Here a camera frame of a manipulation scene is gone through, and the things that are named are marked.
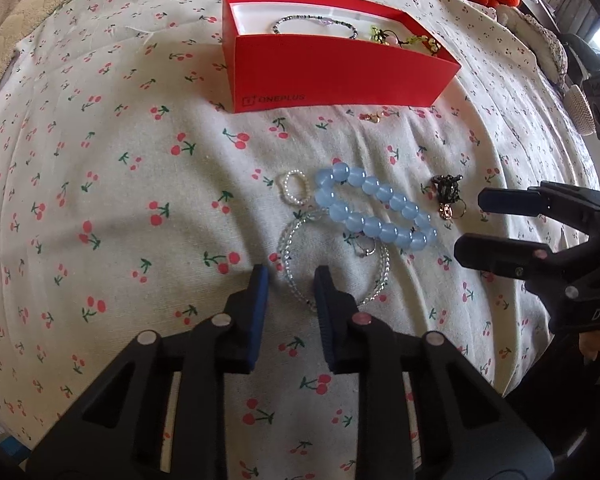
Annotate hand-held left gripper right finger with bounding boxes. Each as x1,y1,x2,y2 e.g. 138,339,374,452
314,265,556,480

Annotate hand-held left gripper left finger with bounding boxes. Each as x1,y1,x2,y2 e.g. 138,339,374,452
27,265,271,480

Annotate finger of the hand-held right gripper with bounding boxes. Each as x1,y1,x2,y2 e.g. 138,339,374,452
478,181,600,241
454,234,600,302

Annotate rhinestone gold ring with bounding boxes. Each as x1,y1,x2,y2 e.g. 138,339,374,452
437,199,469,221

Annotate black hair claw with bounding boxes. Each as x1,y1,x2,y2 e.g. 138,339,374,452
430,174,464,202

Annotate clear crystal bead bracelet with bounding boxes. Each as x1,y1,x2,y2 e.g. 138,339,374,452
277,210,392,311

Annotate thin silver ring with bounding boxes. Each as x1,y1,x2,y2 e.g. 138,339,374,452
352,237,379,259

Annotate light blue bead bracelet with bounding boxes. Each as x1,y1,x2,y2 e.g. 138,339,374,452
314,164,438,251

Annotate small white pearl ring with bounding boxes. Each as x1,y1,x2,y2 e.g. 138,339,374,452
280,170,307,206

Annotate red cardboard box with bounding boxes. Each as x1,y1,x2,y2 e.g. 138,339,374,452
222,0,462,114

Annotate person's right hand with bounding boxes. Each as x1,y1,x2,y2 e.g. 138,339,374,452
577,331,600,363

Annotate beige woven cushion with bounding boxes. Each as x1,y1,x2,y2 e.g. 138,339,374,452
564,86,597,136

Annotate floral pillow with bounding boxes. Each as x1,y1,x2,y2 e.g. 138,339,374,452
497,5,569,87

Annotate cherry print bed sheet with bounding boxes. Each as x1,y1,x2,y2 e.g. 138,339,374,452
0,0,600,480

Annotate beige quilted blanket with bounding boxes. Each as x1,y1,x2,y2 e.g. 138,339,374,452
0,0,106,116

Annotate green bead bracelet pink bead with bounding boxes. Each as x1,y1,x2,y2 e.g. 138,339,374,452
369,25,441,56

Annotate dark small-bead bracelet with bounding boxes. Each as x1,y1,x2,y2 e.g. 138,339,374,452
272,15,359,42

